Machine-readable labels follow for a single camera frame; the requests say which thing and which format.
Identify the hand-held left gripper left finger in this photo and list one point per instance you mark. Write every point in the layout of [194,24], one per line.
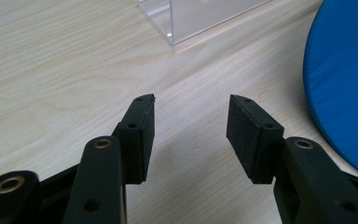
[135,140]

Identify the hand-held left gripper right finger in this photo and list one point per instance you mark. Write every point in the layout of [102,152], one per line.
[254,140]

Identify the clear acrylic box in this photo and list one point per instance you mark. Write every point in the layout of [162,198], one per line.
[195,17]

